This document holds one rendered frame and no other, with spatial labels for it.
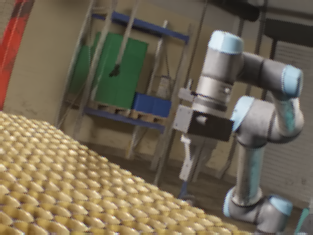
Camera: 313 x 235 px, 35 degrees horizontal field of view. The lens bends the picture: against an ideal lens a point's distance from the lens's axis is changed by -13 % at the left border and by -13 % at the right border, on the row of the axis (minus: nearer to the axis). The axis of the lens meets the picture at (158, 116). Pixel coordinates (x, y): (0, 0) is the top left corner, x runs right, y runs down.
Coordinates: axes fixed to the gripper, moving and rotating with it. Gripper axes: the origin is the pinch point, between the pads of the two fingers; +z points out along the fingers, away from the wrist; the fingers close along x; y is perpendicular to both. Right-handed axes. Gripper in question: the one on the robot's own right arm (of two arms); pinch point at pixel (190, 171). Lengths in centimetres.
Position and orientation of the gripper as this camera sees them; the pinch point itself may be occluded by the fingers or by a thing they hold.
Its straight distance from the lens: 122.2
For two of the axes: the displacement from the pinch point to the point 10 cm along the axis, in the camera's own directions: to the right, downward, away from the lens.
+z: -2.8, 9.6, 0.6
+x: 7.7, 1.9, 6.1
